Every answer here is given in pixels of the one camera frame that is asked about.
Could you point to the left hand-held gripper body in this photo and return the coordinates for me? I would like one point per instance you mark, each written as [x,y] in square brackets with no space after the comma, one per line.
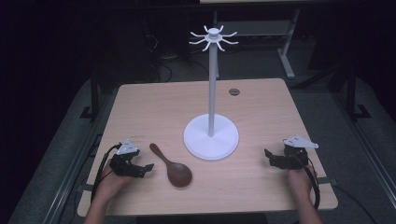
[124,164]

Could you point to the person's right hand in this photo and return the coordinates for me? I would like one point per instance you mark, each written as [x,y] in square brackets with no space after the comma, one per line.
[299,184]

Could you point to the grey table edge bracket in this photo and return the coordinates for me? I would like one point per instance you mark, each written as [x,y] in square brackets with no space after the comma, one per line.
[328,182]
[85,187]

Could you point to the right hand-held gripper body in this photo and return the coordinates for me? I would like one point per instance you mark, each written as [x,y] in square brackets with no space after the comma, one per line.
[294,155]

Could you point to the person's left hand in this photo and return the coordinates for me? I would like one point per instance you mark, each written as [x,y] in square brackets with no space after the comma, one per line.
[110,184]

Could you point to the white hook rack stand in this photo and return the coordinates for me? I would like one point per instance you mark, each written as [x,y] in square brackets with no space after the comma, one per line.
[211,137]

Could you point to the brown wooden spoon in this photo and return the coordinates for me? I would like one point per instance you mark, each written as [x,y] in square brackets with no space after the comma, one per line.
[178,174]

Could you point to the black metal stand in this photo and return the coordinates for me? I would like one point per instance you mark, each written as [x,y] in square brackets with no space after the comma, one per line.
[94,99]
[352,99]

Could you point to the grey round table grommet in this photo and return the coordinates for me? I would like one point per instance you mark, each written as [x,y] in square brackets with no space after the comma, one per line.
[234,91]

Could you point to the white metal desk frame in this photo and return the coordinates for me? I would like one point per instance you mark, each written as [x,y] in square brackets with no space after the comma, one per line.
[288,56]

